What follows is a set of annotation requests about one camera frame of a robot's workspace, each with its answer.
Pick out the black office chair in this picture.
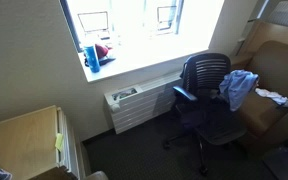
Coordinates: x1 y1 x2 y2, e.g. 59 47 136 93
162 52 248 177

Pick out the dark flat item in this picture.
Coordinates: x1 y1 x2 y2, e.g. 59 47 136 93
98 55 117 67

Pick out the red rounded item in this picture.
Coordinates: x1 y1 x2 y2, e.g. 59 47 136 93
94 43 113 60

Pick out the blue water bottle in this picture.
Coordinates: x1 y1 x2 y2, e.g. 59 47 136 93
83 41 102 74

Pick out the light blue shirt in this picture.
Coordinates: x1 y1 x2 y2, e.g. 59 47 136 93
218 69 260 112

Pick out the grey rounded object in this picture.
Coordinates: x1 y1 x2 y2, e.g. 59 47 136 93
83 170 109 180

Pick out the yellow sticky note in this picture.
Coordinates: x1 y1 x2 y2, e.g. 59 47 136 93
54 132 65 152

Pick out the white pink cloth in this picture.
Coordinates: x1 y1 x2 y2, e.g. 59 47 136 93
254 87 288 109

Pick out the tan upholstered armchair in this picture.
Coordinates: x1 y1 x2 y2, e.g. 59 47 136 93
230 19 288 154

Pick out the light wooden desk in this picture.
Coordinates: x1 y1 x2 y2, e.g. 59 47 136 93
0 105 87 180

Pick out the grey ribbed panel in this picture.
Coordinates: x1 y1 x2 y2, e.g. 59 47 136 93
267 0 288 31

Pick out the white wall heater unit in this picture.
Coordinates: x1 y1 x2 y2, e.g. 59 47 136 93
103 71 185 135

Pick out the dark rectangular frame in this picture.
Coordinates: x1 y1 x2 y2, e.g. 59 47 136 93
77 10 110 34

